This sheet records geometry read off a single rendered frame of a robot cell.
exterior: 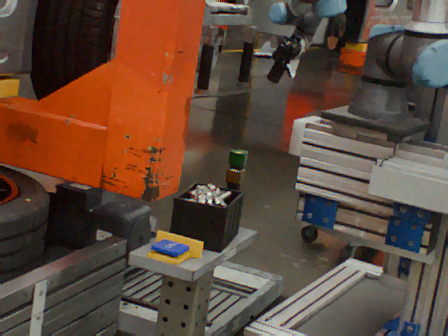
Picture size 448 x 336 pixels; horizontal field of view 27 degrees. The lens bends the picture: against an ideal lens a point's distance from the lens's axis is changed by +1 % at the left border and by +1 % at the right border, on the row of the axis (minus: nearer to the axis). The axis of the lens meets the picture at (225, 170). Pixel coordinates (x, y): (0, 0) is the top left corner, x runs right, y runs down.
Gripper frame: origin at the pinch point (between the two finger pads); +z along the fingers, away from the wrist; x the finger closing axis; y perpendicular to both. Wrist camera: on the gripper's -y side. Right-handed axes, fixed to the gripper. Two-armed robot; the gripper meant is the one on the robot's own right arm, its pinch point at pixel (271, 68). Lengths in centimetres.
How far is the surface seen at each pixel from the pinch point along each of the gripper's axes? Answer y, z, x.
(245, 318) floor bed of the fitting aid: -60, 47, 37
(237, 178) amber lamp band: 0, 77, 17
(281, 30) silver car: -69, -217, -38
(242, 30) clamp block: 10.5, 10.7, -12.7
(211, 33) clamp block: 18.2, 43.9, -13.7
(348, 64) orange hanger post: -104, -318, -2
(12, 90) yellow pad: -13, 78, -50
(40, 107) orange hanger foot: -6, 88, -37
